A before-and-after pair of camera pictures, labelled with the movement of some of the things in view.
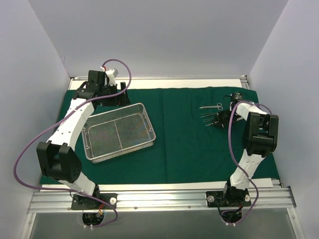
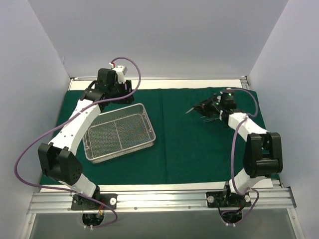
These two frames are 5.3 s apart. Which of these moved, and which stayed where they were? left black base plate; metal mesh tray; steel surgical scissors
Moved: steel surgical scissors
Stayed: metal mesh tray; left black base plate
